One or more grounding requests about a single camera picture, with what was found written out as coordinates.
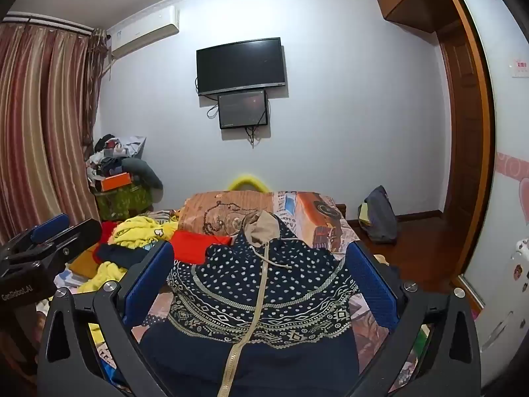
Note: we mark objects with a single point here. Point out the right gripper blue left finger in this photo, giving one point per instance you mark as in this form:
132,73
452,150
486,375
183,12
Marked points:
143,281

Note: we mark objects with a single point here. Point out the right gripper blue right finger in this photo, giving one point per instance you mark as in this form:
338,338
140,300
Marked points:
376,284

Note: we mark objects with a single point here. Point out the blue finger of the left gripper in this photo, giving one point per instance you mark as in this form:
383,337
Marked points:
77,239
49,229

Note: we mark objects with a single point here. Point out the navy patterned hooded jacket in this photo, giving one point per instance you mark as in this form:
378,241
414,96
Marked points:
266,315

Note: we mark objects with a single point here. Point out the navy folded garment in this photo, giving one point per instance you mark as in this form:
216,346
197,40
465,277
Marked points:
123,257

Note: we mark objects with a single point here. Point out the red fluffy garment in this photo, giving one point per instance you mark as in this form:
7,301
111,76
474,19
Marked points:
107,228

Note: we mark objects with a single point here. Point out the green floral storage box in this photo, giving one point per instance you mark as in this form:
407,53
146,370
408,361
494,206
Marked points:
124,202

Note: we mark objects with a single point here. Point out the orange shoe box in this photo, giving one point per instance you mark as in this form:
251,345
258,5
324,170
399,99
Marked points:
115,182

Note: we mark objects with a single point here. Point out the yellow duck print blanket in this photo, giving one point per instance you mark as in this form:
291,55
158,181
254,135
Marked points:
138,231

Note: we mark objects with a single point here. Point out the red folded garment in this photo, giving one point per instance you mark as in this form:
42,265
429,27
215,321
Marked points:
190,248

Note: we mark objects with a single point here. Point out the dark bag on floor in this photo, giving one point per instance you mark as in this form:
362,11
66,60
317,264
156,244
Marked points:
376,217

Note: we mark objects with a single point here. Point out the dark grey cushion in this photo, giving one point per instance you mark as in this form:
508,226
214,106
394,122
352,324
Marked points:
140,168

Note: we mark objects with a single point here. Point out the newspaper print bed cover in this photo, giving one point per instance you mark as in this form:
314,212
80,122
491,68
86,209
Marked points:
86,348

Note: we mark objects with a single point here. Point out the striped red beige curtain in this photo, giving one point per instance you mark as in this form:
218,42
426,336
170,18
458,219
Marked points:
50,86

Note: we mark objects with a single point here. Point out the yellow round object behind bed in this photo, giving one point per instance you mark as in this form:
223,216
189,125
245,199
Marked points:
248,182

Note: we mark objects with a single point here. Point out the wooden door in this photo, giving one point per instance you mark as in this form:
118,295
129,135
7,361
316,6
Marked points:
465,166

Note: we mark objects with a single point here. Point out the white air conditioner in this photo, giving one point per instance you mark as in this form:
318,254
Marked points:
133,35

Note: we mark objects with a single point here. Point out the small black wall monitor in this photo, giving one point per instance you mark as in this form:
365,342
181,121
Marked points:
243,109

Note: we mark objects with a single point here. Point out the black wall television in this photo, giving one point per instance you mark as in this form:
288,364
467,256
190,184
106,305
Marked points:
238,66

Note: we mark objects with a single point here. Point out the white wall switch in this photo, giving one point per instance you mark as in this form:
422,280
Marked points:
519,68

